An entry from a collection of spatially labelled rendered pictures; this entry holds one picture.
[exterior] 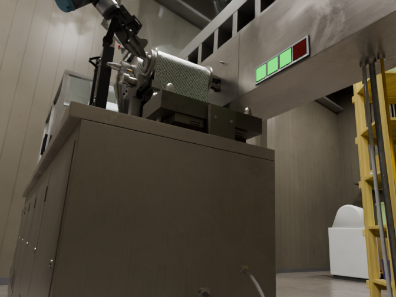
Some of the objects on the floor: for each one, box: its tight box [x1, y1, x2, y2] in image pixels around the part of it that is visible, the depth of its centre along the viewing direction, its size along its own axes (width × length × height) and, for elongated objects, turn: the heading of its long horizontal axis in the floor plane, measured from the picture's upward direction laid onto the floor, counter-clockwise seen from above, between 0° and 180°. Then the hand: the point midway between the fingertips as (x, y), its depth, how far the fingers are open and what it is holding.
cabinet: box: [8, 119, 276, 297], centre depth 187 cm, size 252×64×86 cm, turn 42°
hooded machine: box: [328, 204, 381, 282], centre depth 631 cm, size 78×65×140 cm
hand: (141, 56), depth 124 cm, fingers closed, pressing on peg
